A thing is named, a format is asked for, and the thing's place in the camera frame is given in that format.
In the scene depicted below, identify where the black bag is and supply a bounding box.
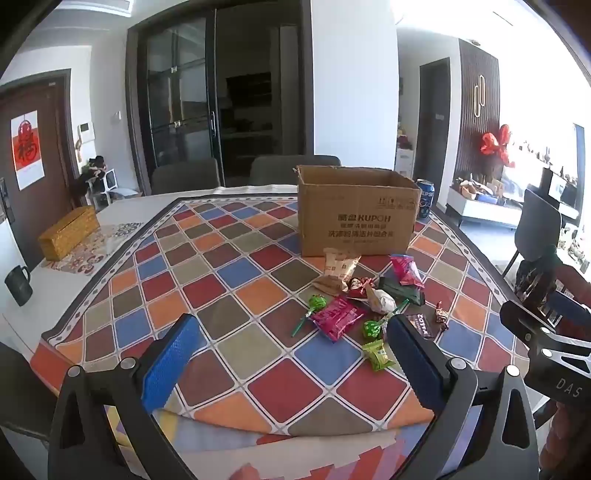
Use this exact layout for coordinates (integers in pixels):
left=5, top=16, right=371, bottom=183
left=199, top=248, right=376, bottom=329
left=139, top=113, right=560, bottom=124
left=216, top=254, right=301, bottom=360
left=69, top=157, right=109, bottom=197

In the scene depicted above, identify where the white carton box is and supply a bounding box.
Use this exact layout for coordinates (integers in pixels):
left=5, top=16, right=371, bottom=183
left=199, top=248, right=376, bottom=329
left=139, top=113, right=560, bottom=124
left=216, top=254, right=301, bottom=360
left=394, top=148, right=414, bottom=178

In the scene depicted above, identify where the colourful checkered tablecloth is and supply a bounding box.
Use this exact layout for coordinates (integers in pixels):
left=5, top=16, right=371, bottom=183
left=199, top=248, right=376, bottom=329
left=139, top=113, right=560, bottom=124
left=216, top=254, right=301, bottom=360
left=30, top=185, right=532, bottom=437

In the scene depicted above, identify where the pastel patterned cloth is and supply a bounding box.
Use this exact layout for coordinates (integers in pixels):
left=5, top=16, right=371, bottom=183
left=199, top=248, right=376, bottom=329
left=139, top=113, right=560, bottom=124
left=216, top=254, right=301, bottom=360
left=104, top=401, right=444, bottom=480

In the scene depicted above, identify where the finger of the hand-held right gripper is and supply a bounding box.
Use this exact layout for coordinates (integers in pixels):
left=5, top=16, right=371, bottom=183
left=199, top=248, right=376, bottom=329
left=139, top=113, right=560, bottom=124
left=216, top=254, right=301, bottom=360
left=513, top=258, right=591, bottom=326
left=500, top=300, right=591, bottom=356

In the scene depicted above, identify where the light green candy packet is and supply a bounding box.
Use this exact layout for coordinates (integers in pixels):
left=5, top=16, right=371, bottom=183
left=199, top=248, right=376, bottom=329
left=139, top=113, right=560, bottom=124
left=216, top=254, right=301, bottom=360
left=361, top=339, right=395, bottom=372

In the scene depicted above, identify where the dark interior door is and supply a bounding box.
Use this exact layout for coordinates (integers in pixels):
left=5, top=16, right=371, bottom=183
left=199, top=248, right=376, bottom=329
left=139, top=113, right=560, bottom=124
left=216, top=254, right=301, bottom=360
left=413, top=58, right=451, bottom=185

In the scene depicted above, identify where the red bow decoration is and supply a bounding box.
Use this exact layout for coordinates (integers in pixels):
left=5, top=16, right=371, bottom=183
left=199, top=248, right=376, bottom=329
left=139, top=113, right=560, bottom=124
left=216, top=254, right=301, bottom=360
left=479, top=124, right=517, bottom=168

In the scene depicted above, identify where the green lollipop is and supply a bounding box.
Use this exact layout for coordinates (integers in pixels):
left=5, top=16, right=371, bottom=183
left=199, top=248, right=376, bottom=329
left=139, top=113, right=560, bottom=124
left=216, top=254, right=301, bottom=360
left=364, top=299, right=411, bottom=342
left=291, top=293, right=328, bottom=337

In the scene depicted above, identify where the dark green snack packet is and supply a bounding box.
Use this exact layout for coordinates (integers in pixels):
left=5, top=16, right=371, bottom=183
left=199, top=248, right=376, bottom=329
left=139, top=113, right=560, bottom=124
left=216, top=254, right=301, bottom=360
left=379, top=276, right=426, bottom=306

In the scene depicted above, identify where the grey upholstered chair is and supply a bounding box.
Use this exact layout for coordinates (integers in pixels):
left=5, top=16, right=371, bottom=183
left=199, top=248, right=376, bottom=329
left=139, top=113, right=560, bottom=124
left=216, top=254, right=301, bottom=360
left=249, top=155, right=342, bottom=186
left=151, top=158, right=221, bottom=195

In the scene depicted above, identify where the dark chocolate bar packet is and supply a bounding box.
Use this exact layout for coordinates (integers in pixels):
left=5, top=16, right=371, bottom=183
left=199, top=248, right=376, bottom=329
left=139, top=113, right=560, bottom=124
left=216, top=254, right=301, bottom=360
left=405, top=313, right=437, bottom=340

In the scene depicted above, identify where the magenta snack packet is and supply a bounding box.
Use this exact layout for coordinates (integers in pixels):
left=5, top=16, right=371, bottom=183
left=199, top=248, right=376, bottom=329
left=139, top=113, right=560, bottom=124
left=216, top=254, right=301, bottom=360
left=312, top=296, right=369, bottom=341

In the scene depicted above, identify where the person's right forearm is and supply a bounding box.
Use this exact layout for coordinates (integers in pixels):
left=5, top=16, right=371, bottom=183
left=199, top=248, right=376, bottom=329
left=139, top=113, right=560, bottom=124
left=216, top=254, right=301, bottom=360
left=541, top=401, right=591, bottom=480

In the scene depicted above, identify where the brown entrance door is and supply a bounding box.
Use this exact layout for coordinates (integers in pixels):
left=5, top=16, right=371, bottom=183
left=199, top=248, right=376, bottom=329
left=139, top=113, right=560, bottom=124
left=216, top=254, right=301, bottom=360
left=0, top=69, right=79, bottom=268

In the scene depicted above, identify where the black mug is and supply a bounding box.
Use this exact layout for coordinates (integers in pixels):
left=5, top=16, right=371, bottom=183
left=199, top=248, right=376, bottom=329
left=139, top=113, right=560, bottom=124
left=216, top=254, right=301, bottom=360
left=4, top=265, right=34, bottom=306

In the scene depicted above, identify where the grey chair with thin legs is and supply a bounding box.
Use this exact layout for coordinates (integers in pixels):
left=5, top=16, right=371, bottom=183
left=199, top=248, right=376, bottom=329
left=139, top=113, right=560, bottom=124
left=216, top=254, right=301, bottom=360
left=503, top=188, right=563, bottom=278

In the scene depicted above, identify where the dark glass sliding door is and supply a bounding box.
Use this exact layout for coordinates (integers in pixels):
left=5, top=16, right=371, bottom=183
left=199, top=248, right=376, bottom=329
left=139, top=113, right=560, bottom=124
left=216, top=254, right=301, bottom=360
left=127, top=0, right=315, bottom=195

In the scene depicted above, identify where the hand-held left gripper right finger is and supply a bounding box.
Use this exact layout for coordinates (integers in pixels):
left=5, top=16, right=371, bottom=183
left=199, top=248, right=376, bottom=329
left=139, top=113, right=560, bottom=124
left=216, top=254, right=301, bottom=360
left=385, top=315, right=541, bottom=480

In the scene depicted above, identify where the white snack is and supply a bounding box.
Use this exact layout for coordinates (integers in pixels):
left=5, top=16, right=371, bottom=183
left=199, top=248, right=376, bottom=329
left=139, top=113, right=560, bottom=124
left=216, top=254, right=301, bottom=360
left=367, top=281, right=398, bottom=315

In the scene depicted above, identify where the patterned placemat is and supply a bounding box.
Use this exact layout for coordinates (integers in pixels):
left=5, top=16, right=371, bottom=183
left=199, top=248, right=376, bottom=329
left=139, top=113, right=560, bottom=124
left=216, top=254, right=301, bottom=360
left=44, top=222, right=144, bottom=274

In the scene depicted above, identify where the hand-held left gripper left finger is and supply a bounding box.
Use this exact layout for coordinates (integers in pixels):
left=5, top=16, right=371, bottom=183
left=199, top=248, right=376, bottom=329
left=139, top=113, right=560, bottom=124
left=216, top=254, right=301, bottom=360
left=48, top=314, right=208, bottom=480

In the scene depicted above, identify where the woven yellow tissue box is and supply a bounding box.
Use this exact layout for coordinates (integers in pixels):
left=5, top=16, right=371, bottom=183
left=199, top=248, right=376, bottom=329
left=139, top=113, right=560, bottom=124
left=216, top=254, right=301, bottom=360
left=38, top=206, right=100, bottom=261

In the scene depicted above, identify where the brown cardboard box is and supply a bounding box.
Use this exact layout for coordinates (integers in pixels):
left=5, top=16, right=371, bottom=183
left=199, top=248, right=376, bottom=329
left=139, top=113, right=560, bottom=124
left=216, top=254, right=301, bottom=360
left=295, top=165, right=423, bottom=258

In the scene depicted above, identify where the white low cabinet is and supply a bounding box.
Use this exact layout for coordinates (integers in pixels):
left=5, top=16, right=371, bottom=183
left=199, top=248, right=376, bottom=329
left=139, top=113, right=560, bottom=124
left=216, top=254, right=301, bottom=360
left=445, top=185, right=522, bottom=229

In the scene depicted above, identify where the beige snack packet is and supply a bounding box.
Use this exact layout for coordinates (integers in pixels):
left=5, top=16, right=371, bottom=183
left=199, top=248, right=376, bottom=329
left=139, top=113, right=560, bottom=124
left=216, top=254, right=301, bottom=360
left=314, top=248, right=362, bottom=296

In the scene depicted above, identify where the red candy packet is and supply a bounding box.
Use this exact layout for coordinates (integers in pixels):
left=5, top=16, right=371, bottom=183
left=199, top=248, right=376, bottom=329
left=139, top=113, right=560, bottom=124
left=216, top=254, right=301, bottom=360
left=346, top=276, right=376, bottom=300

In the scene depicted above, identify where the pink snack packet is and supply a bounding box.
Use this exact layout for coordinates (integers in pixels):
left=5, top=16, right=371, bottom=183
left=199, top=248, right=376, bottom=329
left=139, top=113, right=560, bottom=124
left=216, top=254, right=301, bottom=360
left=390, top=254, right=424, bottom=288

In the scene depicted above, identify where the red and white door poster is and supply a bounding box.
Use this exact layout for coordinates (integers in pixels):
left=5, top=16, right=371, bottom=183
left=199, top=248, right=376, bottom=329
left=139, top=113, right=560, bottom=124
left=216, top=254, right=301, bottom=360
left=11, top=111, right=45, bottom=191

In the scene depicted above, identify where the blue soda can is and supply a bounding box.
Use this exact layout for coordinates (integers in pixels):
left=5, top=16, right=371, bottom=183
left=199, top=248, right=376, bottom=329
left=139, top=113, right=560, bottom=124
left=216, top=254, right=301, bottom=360
left=416, top=179, right=436, bottom=219

